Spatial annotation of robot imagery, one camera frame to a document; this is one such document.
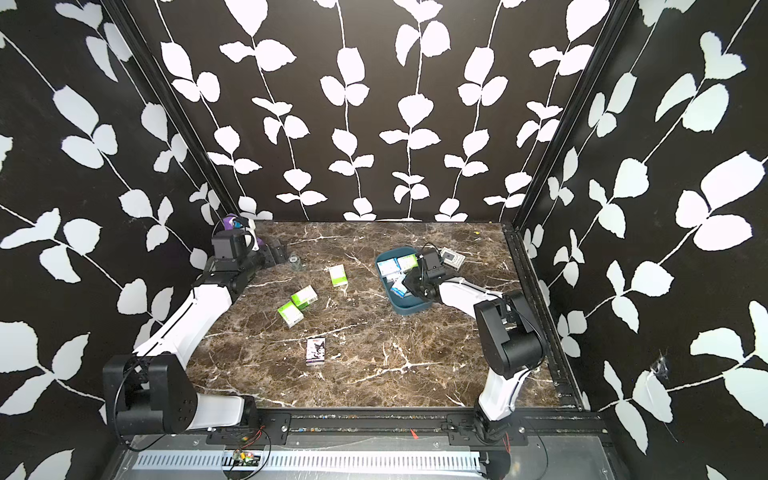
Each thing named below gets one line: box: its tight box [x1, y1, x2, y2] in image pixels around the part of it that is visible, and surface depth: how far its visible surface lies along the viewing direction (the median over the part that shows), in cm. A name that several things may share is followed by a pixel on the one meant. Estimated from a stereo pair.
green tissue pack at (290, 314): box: [277, 301, 304, 329], surface depth 95 cm
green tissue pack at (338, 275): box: [328, 264, 348, 287], surface depth 105 cm
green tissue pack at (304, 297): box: [290, 284, 318, 310], surface depth 99 cm
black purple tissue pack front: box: [306, 337, 326, 366], surface depth 86 cm
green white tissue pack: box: [397, 254, 419, 272], surface depth 103 cm
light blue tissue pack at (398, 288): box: [390, 278, 407, 298], surface depth 97 cm
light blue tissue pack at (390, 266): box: [377, 258, 402, 276], surface depth 103 cm
